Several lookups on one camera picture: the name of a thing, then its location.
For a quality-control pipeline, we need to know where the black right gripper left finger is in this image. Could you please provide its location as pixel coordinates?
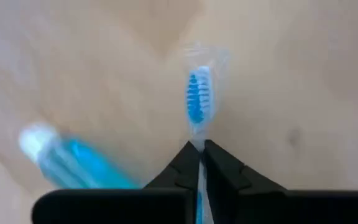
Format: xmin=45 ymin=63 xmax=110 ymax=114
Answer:
xmin=144 ymin=140 xmax=202 ymax=224

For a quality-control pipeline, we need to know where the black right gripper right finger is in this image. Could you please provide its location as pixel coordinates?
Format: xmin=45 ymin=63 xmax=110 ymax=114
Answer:
xmin=204 ymin=139 xmax=287 ymax=224

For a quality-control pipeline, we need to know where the blue and white toothbrush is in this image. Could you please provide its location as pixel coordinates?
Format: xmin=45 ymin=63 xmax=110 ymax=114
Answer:
xmin=183 ymin=42 xmax=230 ymax=224

